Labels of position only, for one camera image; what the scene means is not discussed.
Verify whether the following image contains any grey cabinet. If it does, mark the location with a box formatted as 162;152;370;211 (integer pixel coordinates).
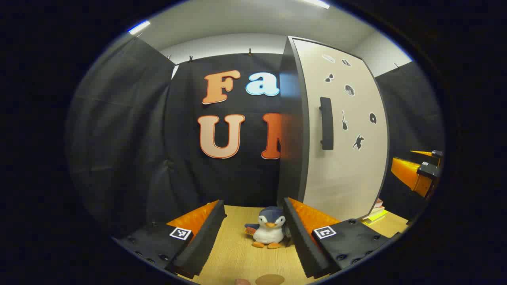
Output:
276;36;391;222

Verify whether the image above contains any beige cabinet door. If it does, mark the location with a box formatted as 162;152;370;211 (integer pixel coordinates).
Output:
292;37;391;222

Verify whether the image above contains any black backdrop cloth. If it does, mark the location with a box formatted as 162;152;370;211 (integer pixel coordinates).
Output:
65;37;446;238

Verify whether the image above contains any plush penguin toy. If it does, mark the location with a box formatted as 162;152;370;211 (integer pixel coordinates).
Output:
244;206;292;249

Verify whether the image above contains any round brown coaster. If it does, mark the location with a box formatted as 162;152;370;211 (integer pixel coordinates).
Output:
255;274;285;285

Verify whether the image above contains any stack of books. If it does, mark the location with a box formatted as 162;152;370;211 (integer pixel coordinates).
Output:
362;198;389;226

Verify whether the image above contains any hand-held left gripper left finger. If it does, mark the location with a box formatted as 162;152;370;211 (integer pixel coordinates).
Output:
112;200;227;279

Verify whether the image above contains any black door handle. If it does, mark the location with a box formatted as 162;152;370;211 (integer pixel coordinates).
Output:
319;97;334;151

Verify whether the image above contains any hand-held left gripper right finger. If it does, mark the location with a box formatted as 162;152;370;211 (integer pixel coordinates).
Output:
282;197;401;279

